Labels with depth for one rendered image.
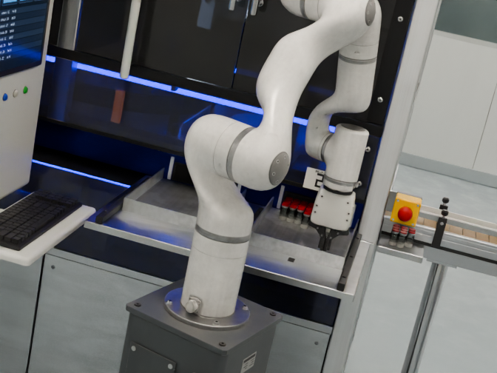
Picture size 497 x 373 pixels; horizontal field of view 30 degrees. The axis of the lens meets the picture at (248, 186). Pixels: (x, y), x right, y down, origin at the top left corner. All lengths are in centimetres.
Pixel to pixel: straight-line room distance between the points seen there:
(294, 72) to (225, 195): 29
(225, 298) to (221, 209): 20
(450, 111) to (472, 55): 44
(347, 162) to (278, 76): 44
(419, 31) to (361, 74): 35
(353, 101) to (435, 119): 501
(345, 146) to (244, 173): 48
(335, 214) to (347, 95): 32
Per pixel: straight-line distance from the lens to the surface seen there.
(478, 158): 727
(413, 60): 251
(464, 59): 714
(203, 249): 194
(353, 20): 196
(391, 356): 408
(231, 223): 191
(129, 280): 283
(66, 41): 273
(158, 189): 268
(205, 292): 197
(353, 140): 227
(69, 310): 295
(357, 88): 220
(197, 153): 191
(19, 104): 259
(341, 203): 233
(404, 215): 256
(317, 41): 195
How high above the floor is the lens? 173
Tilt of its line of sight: 17 degrees down
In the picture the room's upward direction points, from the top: 12 degrees clockwise
